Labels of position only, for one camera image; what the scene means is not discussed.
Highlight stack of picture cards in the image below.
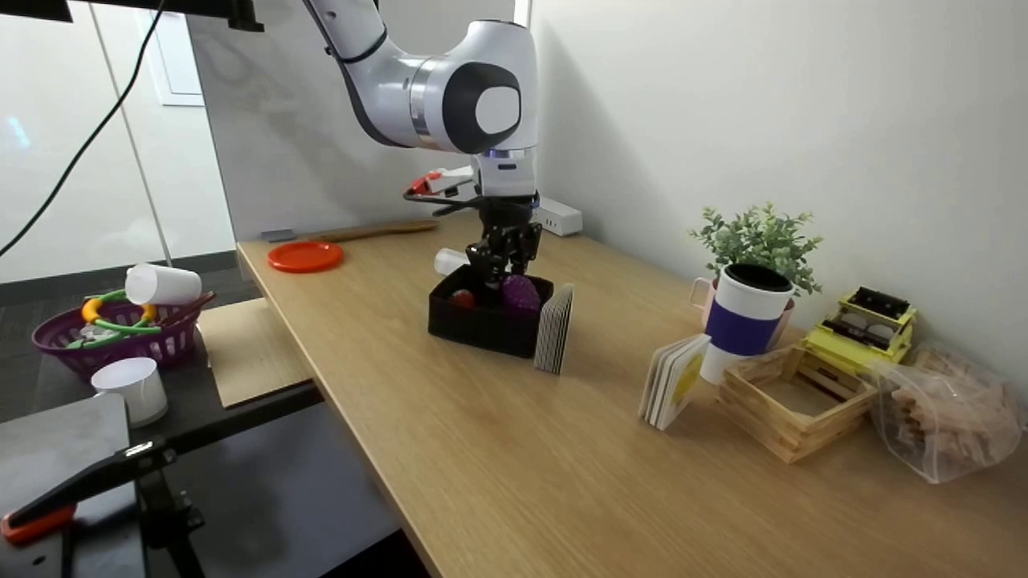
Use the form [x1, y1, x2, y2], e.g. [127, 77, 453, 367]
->
[638, 335, 709, 430]

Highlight black hanging cable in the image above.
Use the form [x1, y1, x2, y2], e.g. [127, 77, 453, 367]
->
[0, 0, 174, 263]

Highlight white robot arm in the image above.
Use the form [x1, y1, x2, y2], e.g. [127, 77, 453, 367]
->
[301, 0, 541, 288]

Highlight white cup blue sleeve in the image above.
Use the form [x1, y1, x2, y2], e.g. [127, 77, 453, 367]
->
[699, 263, 793, 386]

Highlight purple toy grapes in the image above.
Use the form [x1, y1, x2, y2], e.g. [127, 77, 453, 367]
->
[502, 277, 541, 311]

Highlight white triangular card box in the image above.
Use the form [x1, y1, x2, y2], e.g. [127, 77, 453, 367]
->
[532, 285, 572, 376]

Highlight wooden slat crate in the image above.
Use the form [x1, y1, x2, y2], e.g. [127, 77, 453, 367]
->
[719, 347, 876, 463]

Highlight clear squeeze bottle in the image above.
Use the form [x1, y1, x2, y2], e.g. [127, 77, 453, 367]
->
[433, 248, 468, 277]

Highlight yellow toy machine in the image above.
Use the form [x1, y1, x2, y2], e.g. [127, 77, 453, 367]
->
[802, 285, 919, 374]

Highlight white paper cup standing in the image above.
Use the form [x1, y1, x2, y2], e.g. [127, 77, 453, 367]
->
[89, 357, 169, 428]

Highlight white power strip box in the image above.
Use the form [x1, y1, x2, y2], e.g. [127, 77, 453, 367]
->
[537, 198, 586, 237]

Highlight green potted plant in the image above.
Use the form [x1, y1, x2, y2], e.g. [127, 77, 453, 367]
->
[695, 201, 823, 295]

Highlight black tripod camera stand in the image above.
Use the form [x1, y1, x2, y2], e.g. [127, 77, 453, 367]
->
[2, 382, 323, 578]

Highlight red round plate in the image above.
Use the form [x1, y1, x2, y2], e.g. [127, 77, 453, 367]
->
[268, 240, 344, 273]

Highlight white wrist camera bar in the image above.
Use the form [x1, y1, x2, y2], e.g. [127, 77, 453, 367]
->
[406, 166, 477, 198]

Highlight purple plastic basket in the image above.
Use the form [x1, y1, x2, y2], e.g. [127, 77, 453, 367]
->
[33, 298, 206, 380]

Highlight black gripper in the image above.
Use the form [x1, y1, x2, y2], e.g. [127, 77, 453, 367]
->
[466, 195, 541, 292]

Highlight brown cardboard sheet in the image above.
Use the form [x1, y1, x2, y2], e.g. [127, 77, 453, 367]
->
[200, 298, 312, 407]

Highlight black rectangular box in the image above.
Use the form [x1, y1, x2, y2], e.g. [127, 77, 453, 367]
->
[429, 268, 552, 360]

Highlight clear container wooden pieces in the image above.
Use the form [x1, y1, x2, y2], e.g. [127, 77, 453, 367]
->
[872, 345, 1023, 484]

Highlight red toy strawberry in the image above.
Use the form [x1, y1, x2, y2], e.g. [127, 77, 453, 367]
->
[450, 288, 479, 311]

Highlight white paper cup lying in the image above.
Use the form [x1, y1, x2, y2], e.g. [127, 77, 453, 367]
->
[127, 263, 204, 305]

